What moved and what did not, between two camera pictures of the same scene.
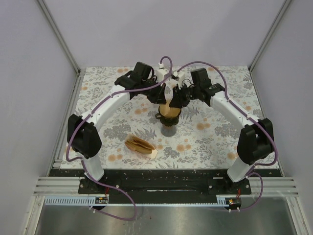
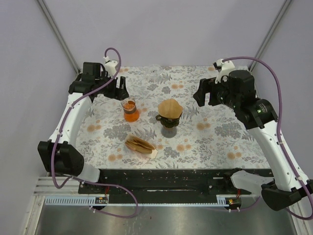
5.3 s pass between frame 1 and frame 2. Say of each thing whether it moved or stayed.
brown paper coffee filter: stayed
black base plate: stayed
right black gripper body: moved
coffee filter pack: stayed
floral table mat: stayed
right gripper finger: moved
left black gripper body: moved
